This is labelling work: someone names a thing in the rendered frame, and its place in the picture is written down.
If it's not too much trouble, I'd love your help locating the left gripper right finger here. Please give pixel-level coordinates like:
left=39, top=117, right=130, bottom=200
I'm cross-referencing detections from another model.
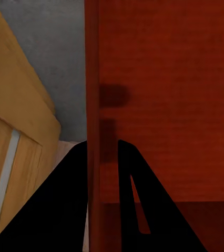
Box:
left=118, top=140, right=207, bottom=252

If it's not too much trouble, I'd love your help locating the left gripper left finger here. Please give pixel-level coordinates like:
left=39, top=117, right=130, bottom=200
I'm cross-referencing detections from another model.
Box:
left=0, top=141, right=88, bottom=252

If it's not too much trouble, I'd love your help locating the storage box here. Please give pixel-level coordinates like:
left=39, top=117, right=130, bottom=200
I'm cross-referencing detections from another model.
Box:
left=84, top=0, right=224, bottom=252

